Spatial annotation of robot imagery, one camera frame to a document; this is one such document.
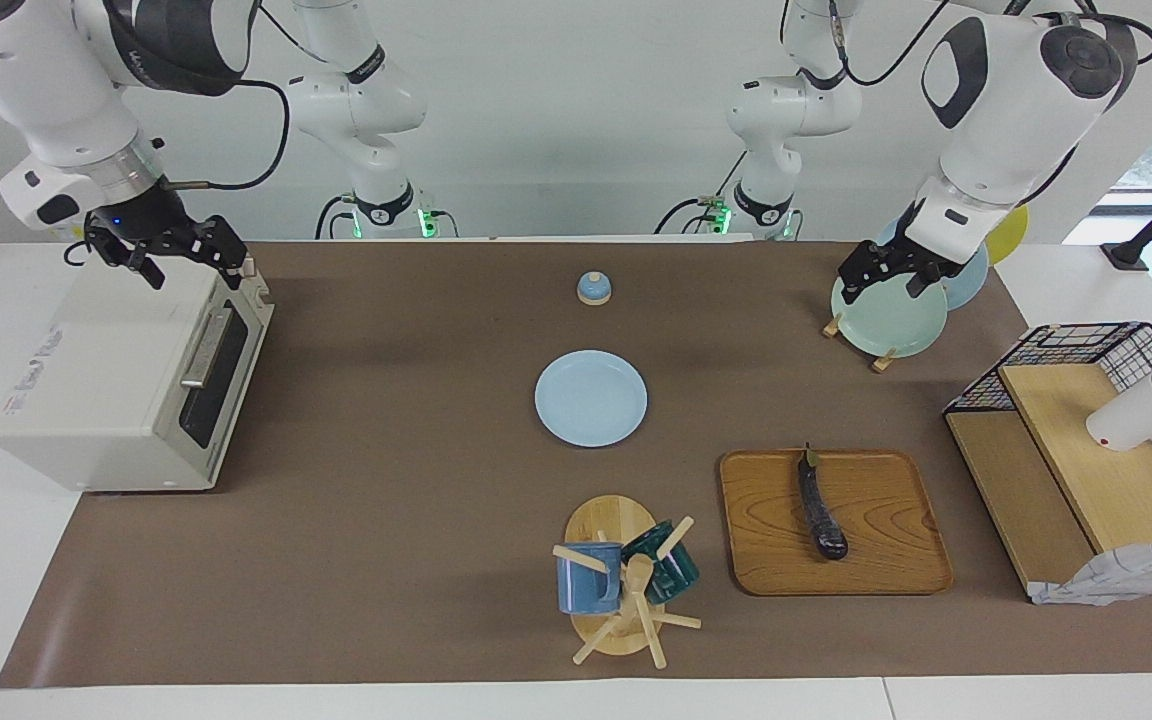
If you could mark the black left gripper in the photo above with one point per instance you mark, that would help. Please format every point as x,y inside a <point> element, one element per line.
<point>911,252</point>

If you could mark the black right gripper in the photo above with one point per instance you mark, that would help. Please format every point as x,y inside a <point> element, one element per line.
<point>146,230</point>

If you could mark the toaster oven glass door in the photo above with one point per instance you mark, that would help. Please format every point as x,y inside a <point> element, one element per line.
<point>236,380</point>

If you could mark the dark purple eggplant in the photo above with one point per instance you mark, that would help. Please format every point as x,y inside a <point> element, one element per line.
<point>821,510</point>

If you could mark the small light blue plate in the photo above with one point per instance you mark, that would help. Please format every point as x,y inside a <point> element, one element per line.
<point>591,400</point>

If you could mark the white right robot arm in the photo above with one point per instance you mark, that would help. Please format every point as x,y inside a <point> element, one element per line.
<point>36,90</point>

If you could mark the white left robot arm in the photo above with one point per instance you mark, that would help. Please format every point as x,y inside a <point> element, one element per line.
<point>996,110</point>

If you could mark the white toaster oven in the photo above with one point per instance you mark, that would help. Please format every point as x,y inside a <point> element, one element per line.
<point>86,370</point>

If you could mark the pale green plate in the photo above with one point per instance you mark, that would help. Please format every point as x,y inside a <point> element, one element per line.
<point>886,320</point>

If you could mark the large light blue plate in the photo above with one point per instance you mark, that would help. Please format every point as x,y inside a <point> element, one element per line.
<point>971,285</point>

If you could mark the wooden plate rack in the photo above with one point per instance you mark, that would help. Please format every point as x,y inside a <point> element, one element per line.
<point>882,360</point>

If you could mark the yellow plate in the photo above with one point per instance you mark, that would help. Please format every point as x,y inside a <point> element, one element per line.
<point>1006,235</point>

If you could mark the wooden serving tray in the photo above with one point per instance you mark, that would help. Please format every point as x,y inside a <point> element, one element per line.
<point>766,525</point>

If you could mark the white cup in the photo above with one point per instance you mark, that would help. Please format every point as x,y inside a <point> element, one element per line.
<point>1141,412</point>

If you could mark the dark green mug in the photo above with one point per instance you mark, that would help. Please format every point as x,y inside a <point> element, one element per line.
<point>674,570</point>

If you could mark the brown table mat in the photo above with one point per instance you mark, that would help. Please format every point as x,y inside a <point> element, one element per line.
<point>386,560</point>

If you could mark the white marbled cloth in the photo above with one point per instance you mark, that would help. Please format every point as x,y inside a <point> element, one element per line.
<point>1106,575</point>

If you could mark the blue mug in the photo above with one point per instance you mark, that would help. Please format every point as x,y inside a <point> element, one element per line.
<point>581,590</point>

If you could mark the wooden mug tree stand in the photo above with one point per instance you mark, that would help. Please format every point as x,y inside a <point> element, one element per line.
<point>626,640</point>

